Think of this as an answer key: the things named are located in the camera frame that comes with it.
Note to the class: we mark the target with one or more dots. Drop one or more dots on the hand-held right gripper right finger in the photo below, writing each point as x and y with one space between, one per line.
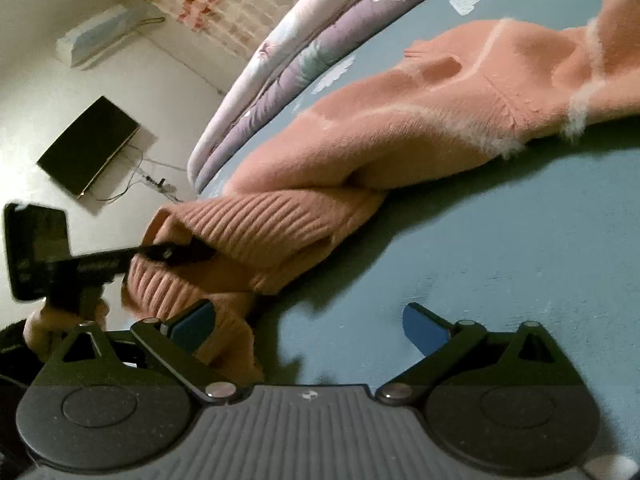
422 330

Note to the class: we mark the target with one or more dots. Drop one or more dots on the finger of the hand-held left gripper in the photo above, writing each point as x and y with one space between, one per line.
175 252

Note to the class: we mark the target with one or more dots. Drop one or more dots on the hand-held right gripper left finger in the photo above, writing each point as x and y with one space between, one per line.
195 325

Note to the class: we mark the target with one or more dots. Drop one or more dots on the pink striped knit sweater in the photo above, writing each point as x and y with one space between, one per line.
400 125

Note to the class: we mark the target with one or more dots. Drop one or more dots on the person's left hand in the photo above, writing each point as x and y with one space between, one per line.
42 332

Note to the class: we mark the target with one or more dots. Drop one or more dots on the pink floral quilt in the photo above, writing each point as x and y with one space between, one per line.
280 55

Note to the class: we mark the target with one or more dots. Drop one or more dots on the purple floral quilt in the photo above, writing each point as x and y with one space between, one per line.
320 65

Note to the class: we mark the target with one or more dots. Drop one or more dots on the black wall television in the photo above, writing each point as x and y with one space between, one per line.
87 147

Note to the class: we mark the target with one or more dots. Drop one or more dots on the white wall air conditioner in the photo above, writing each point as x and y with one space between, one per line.
100 32

